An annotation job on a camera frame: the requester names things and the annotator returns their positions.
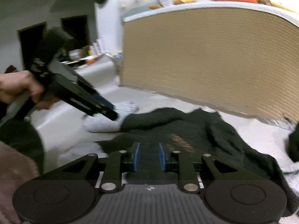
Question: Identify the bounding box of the person's left hand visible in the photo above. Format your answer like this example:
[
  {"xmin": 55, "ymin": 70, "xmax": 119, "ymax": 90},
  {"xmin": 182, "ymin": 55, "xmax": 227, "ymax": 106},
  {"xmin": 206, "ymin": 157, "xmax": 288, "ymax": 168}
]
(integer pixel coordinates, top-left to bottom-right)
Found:
[{"xmin": 1, "ymin": 70, "xmax": 60, "ymax": 110}]

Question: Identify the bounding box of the black folded garment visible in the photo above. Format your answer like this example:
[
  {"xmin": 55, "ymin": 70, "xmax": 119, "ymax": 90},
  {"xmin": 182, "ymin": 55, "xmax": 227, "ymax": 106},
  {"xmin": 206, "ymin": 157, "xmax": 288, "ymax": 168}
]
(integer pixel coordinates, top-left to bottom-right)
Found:
[{"xmin": 288, "ymin": 124, "xmax": 299, "ymax": 162}]

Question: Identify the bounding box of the brown blanket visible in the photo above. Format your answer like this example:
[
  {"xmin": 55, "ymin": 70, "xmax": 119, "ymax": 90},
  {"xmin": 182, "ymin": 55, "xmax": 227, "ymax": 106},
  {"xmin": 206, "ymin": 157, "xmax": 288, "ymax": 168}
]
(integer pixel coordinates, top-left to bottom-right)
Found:
[{"xmin": 1, "ymin": 142, "xmax": 38, "ymax": 223}]

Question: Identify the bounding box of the black and grey knit sweater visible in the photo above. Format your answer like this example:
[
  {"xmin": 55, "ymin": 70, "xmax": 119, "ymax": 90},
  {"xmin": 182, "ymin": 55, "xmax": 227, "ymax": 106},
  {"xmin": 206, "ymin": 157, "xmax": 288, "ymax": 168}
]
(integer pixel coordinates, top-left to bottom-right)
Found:
[{"xmin": 83, "ymin": 100, "xmax": 298, "ymax": 217}]

